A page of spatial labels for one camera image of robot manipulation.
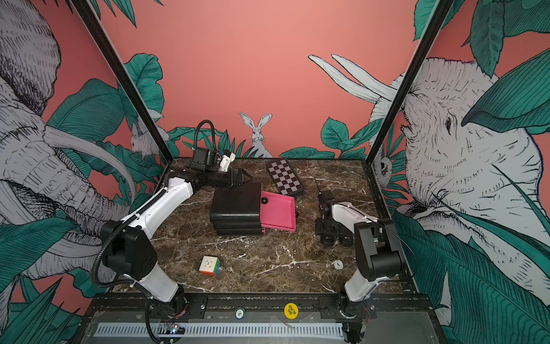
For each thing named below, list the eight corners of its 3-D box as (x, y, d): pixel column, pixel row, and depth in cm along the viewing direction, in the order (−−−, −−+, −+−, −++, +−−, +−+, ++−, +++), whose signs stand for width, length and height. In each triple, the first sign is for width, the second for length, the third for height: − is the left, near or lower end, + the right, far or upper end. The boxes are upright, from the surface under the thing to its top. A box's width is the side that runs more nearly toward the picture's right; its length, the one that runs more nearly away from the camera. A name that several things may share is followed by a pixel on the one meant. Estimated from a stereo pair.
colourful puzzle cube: (202, 274, 83) (198, 270, 78) (207, 260, 87) (203, 255, 82) (218, 276, 83) (214, 272, 78) (222, 262, 86) (219, 257, 82)
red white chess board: (282, 199, 105) (282, 195, 103) (266, 167, 119) (265, 163, 116) (304, 191, 109) (304, 187, 106) (285, 161, 122) (285, 157, 120)
